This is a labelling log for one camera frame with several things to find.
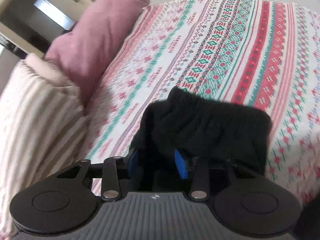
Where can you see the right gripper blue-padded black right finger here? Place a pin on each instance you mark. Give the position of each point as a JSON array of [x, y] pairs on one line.
[[195, 171]]

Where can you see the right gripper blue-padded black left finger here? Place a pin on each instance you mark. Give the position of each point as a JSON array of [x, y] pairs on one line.
[[116, 175]]

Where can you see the black pants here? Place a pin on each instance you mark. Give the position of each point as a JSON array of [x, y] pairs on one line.
[[196, 127]]

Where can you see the beige striped folded quilt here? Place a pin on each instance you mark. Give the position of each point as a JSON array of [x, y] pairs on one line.
[[43, 125]]

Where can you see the pink fluffy blanket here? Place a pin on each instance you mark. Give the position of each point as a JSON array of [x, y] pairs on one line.
[[84, 53]]

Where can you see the patterned red green bedsheet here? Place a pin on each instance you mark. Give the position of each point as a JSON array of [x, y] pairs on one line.
[[257, 53]]

